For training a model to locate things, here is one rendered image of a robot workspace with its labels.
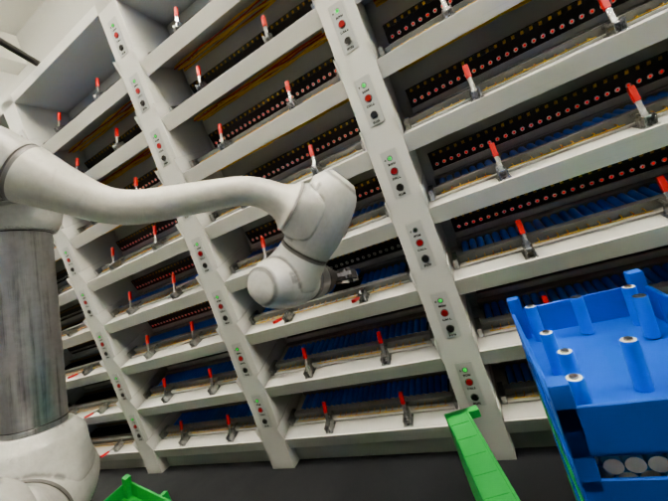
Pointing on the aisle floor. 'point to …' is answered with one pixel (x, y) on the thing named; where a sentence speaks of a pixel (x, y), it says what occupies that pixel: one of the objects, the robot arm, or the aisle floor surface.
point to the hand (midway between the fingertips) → (348, 276)
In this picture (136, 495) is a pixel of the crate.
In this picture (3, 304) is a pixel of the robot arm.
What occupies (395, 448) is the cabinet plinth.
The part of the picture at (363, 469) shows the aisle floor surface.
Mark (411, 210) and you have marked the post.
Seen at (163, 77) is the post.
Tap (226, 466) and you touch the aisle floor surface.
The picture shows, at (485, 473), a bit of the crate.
